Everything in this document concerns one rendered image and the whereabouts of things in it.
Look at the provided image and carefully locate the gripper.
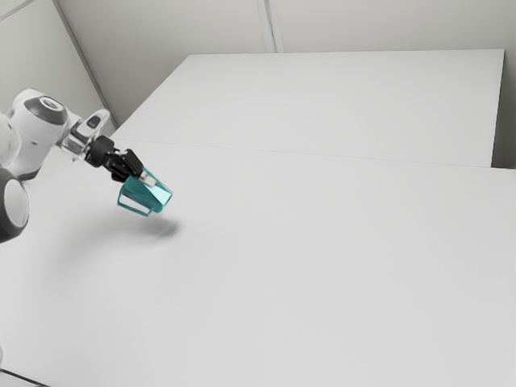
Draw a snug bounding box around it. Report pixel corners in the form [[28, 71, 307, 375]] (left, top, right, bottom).
[[84, 135, 156, 186]]

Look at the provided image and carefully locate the teal faceted mug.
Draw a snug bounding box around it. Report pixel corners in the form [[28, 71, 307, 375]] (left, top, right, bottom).
[[116, 168, 174, 218]]

